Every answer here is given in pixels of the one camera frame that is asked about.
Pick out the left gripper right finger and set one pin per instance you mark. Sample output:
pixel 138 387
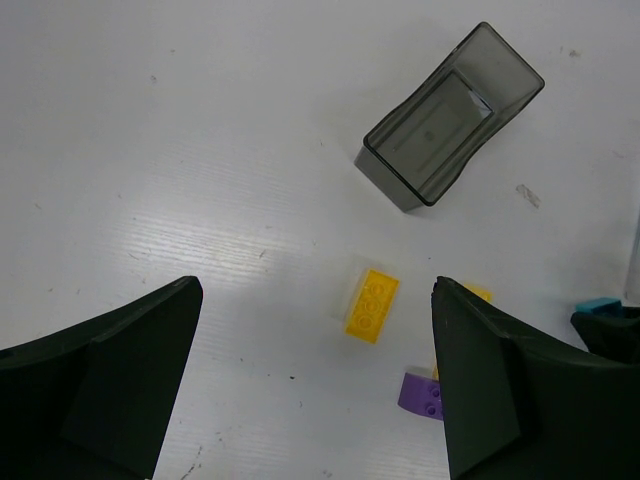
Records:
pixel 521 404

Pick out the yellow 2x4 lego brick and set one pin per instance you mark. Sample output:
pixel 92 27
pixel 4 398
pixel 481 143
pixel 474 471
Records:
pixel 364 297

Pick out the dark grey transparent container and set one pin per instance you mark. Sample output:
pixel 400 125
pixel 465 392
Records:
pixel 419 150

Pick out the teal 2x4 lego brick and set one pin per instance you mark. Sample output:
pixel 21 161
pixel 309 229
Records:
pixel 603 306

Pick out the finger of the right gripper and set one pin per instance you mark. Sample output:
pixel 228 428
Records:
pixel 611 332

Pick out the purple sloped lego brick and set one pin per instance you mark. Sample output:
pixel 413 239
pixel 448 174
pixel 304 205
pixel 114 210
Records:
pixel 421 395

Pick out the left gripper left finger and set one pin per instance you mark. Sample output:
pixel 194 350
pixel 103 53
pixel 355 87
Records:
pixel 94 400

